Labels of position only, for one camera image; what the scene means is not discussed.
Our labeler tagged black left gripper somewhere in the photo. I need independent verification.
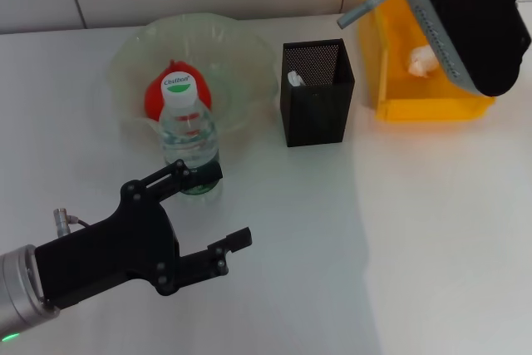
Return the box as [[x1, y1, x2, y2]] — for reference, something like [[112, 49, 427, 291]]
[[33, 159, 254, 310]]

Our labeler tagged silver marker pen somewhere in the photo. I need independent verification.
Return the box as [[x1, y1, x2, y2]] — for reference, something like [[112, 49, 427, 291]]
[[336, 0, 407, 30]]

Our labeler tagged clear green-label water bottle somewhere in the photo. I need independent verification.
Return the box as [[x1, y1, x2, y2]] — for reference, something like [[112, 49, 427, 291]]
[[159, 72, 222, 207]]

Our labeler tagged white paper ball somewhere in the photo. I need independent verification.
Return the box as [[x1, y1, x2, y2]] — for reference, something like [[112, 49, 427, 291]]
[[406, 44, 437, 78]]

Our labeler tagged orange toy fruit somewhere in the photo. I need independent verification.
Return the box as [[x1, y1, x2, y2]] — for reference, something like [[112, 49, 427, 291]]
[[144, 59, 213, 121]]

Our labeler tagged black mesh pen holder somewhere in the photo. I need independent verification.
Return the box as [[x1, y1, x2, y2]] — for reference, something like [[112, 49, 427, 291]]
[[280, 37, 357, 149]]

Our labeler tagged green glass fruit plate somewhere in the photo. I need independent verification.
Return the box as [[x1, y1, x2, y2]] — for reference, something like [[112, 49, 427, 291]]
[[107, 13, 278, 136]]

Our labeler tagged yellow plastic bin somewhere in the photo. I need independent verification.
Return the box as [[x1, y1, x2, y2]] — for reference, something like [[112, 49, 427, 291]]
[[359, 0, 498, 123]]

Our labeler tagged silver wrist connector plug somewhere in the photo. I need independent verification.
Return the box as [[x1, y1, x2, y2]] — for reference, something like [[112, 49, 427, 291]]
[[52, 207, 71, 238]]

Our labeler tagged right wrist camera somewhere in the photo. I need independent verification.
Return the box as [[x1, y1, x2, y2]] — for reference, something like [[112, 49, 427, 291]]
[[403, 0, 532, 98]]

